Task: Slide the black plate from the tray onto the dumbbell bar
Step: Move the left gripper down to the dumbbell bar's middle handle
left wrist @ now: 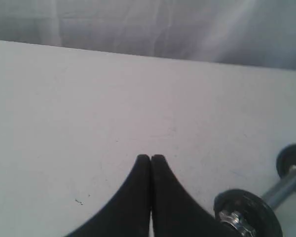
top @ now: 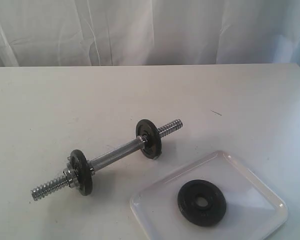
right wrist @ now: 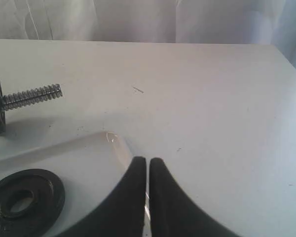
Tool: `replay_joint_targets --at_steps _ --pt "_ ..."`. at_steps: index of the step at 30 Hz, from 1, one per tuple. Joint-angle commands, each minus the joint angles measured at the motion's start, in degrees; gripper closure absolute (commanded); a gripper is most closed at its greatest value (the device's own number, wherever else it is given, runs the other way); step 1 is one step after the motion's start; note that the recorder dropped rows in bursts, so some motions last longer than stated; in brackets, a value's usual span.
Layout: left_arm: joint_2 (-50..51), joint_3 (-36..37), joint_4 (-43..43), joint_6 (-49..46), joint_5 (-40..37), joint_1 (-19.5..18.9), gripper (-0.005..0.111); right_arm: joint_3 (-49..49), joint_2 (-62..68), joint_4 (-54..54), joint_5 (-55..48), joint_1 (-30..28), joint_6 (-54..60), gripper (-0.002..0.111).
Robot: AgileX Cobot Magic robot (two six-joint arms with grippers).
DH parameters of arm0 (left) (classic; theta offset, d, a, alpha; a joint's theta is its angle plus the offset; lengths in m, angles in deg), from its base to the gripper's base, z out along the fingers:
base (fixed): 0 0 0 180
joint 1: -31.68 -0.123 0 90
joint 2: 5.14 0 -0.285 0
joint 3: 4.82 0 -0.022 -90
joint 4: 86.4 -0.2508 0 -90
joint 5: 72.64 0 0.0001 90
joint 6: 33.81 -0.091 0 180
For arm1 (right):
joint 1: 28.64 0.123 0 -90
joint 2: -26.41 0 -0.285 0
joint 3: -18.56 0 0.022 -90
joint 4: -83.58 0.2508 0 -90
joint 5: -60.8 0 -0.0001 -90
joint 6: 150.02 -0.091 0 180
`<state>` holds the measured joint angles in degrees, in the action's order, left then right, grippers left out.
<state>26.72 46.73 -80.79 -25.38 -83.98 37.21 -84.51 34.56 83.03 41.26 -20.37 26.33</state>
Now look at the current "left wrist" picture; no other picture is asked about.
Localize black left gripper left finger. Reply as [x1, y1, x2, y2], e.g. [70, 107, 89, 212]
[67, 155, 151, 237]

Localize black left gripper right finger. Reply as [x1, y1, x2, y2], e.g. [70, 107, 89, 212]
[150, 155, 233, 237]

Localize chrome threaded dumbbell bar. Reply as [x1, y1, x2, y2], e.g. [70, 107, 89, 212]
[219, 164, 296, 237]

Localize chrome spinlock collar nut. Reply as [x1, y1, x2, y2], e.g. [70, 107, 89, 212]
[218, 210, 256, 237]

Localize black weight plate near nut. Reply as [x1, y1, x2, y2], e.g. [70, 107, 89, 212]
[214, 189, 283, 237]

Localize black weight plate far end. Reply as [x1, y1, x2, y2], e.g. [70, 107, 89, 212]
[276, 143, 296, 196]

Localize white backdrop curtain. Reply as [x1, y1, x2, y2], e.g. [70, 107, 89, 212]
[0, 0, 296, 70]

